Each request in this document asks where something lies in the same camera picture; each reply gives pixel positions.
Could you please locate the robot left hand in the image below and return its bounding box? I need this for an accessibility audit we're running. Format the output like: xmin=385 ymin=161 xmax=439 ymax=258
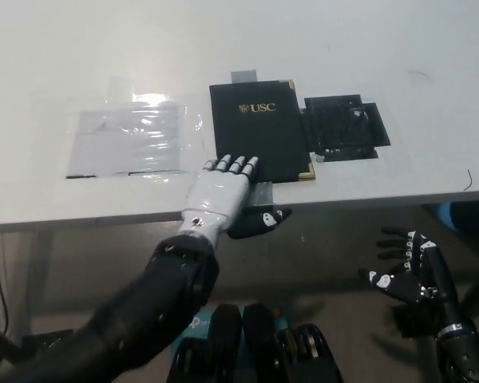
xmin=178 ymin=154 xmax=293 ymax=243

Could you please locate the black diary with gold corners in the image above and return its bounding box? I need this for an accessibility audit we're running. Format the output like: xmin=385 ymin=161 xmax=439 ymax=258
xmin=208 ymin=79 xmax=316 ymax=185

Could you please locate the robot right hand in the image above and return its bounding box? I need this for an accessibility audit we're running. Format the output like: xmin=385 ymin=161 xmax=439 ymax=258
xmin=358 ymin=227 xmax=470 ymax=337

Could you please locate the blue object under desk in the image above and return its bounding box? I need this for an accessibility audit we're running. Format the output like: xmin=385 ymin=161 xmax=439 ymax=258
xmin=437 ymin=202 xmax=455 ymax=229

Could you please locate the teal router box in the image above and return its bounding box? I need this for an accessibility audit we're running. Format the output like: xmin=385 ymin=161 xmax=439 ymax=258
xmin=178 ymin=302 xmax=293 ymax=350

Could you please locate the grey table leg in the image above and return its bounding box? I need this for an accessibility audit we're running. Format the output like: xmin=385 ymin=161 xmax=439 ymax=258
xmin=18 ymin=229 xmax=53 ymax=336

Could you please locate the grey duct tape strip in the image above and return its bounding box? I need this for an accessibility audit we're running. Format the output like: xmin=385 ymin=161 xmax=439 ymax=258
xmin=230 ymin=70 xmax=279 ymax=211

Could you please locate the transparent plastic sheet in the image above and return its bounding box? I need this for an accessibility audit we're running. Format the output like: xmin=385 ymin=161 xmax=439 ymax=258
xmin=65 ymin=93 xmax=204 ymax=180

